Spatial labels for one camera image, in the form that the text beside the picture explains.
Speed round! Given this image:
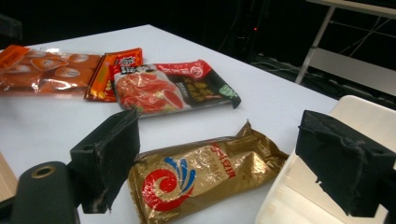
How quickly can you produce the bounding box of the white table cover sheet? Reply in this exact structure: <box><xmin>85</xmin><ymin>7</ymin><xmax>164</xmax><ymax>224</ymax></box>
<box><xmin>0</xmin><ymin>23</ymin><xmax>339</xmax><ymax>224</ymax></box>

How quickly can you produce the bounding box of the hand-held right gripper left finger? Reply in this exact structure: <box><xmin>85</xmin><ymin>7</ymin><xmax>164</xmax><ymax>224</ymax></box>
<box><xmin>69</xmin><ymin>108</ymin><xmax>141</xmax><ymax>215</ymax></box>

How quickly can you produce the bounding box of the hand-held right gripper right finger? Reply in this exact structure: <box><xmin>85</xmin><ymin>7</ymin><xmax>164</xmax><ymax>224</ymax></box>
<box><xmin>295</xmin><ymin>110</ymin><xmax>396</xmax><ymax>217</ymax></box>

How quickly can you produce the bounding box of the cream plastic bin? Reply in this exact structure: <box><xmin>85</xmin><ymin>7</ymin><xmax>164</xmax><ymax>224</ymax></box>
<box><xmin>255</xmin><ymin>94</ymin><xmax>396</xmax><ymax>224</ymax></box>

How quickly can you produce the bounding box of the red and orange packet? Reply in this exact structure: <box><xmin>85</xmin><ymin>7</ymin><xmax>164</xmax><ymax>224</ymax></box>
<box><xmin>83</xmin><ymin>47</ymin><xmax>144</xmax><ymax>103</ymax></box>

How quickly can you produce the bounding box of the red and black meat packet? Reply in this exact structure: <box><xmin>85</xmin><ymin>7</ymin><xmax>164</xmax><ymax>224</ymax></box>
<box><xmin>112</xmin><ymin>59</ymin><xmax>242</xmax><ymax>119</ymax></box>

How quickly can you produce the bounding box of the gold foil packet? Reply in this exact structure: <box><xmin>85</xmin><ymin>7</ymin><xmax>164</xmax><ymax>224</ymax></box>
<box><xmin>127</xmin><ymin>120</ymin><xmax>289</xmax><ymax>224</ymax></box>

